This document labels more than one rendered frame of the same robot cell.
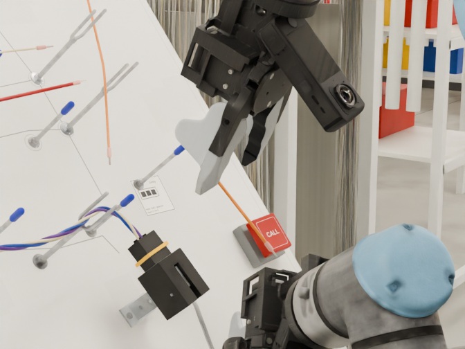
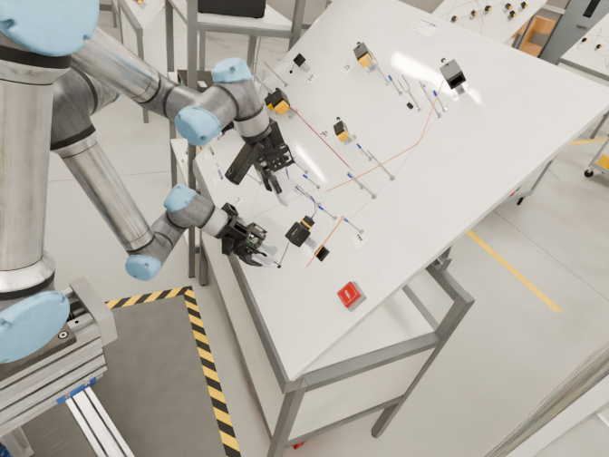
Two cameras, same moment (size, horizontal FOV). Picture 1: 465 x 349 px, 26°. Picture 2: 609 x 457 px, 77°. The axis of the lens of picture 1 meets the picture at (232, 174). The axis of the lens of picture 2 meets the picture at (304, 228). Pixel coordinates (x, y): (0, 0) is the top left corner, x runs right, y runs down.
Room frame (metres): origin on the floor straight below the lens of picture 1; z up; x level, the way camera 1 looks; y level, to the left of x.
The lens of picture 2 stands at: (1.33, -0.75, 1.83)
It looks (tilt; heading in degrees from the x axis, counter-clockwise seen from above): 38 degrees down; 110
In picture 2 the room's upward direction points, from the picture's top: 13 degrees clockwise
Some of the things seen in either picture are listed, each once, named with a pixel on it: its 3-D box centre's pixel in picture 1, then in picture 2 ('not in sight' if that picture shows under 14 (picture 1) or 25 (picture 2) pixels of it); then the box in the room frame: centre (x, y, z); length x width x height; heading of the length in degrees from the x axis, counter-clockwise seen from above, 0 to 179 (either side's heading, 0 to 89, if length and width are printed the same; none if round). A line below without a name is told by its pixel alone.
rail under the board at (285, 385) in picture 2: not in sight; (233, 245); (0.74, 0.17, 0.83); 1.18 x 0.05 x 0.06; 142
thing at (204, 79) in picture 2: not in sight; (216, 89); (0.14, 0.82, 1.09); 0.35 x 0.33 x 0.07; 142
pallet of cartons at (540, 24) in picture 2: not in sight; (517, 37); (1.44, 11.47, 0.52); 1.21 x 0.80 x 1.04; 56
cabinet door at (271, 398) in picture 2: not in sight; (254, 340); (0.97, 0.02, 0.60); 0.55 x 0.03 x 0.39; 142
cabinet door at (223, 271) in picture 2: not in sight; (217, 243); (0.54, 0.36, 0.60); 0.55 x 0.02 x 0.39; 142
